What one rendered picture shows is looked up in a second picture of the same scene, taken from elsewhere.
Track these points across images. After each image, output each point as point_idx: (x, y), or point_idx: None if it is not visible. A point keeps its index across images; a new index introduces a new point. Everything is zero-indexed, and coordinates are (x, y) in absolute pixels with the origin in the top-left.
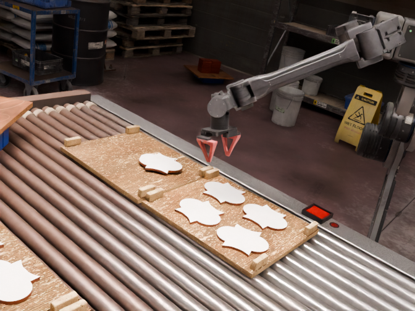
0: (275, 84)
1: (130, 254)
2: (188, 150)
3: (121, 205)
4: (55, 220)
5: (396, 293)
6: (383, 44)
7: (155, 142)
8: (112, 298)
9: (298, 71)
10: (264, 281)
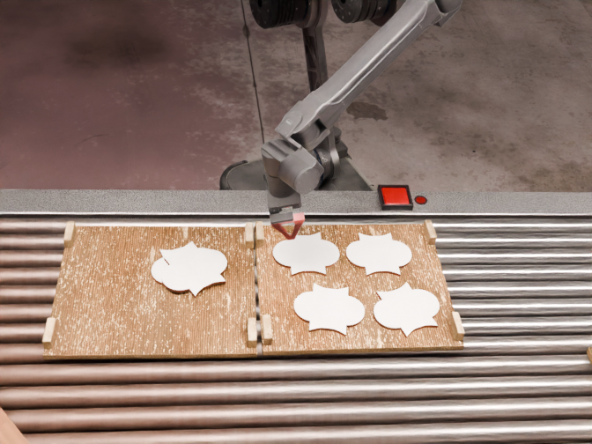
0: (350, 99)
1: (354, 433)
2: (161, 205)
3: (241, 374)
4: None
5: (543, 247)
6: None
7: (123, 233)
8: None
9: (375, 70)
10: (472, 342)
